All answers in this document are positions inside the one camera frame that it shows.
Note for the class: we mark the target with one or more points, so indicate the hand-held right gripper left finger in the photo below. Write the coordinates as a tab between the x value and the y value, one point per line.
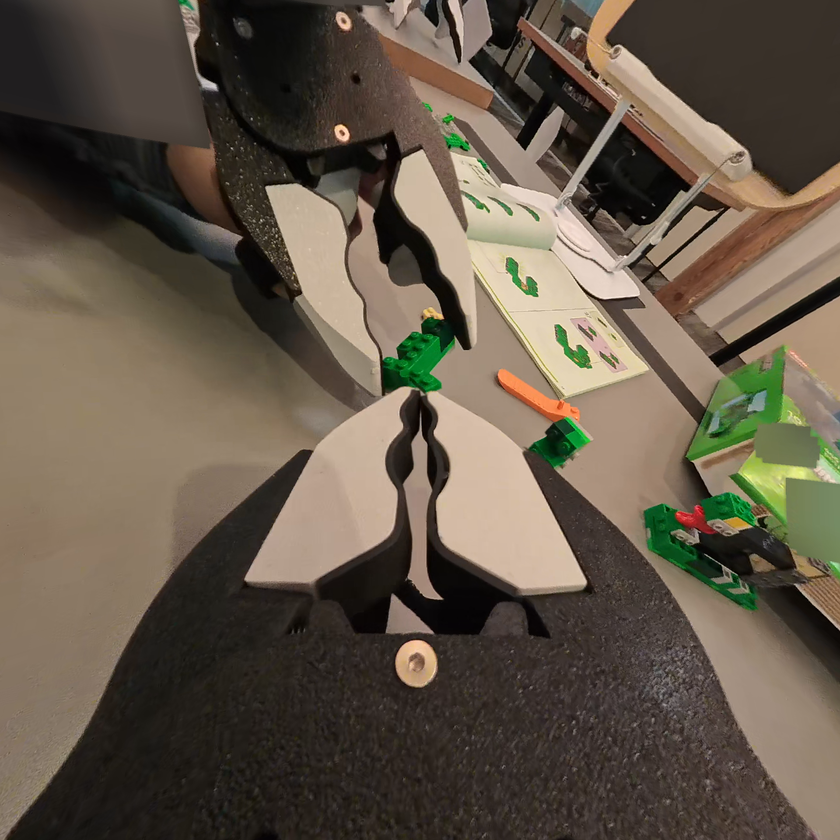
334	518

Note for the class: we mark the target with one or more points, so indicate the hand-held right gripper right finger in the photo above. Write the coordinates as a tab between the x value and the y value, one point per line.
499	518

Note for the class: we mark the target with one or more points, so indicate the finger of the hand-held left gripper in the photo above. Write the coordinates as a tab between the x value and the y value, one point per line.
308	243
439	223

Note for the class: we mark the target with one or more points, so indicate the green grey brick assembly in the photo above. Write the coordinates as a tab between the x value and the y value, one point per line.
558	443

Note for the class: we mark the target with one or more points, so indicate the large green brick assembly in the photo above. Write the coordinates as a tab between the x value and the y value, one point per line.
420	354

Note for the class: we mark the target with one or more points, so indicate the person's left forearm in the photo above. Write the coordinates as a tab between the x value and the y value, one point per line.
197	187

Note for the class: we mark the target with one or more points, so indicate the white desk lamp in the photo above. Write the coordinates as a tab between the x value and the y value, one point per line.
590	262

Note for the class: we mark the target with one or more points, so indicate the pile of green black bricks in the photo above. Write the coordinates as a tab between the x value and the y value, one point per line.
455	140

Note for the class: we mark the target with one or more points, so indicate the brick instruction booklet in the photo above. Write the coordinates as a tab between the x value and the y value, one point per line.
525	308

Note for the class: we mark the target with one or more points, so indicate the orange brick separator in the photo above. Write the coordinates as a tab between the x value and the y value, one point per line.
525	390

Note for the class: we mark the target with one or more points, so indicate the wooden board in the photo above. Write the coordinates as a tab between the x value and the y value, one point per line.
446	82

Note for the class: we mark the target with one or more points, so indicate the green baseplate brick model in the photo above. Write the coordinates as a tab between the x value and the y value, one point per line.
676	538

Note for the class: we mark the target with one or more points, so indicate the person's dark clothing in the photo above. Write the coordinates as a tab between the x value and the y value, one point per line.
131	197

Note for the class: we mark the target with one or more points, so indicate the light green toy box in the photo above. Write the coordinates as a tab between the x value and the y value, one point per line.
764	482

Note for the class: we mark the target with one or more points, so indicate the wooden furniture panel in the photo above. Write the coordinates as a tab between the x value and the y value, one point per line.
735	256

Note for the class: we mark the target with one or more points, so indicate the wooden chair with black cushion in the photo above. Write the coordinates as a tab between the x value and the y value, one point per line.
754	65

